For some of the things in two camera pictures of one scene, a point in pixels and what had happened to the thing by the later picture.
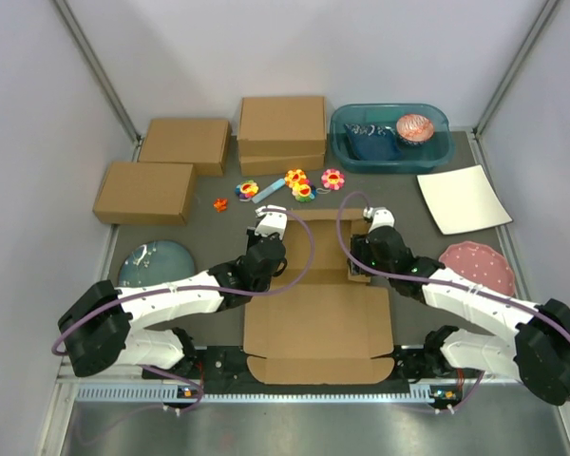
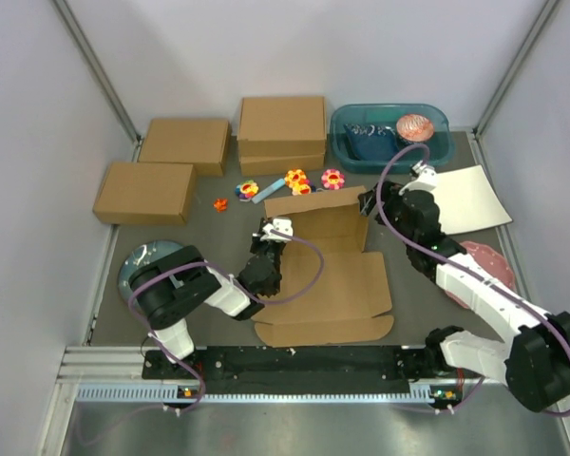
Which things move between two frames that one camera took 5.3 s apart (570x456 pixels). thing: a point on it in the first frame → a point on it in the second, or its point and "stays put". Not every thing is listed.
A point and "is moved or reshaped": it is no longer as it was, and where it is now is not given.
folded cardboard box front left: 146,194 stays put
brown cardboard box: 330,328 is moved or reshaped
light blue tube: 278,184 stays put
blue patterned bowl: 370,142 stays put
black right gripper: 360,247 → 389,194
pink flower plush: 332,179 stays put
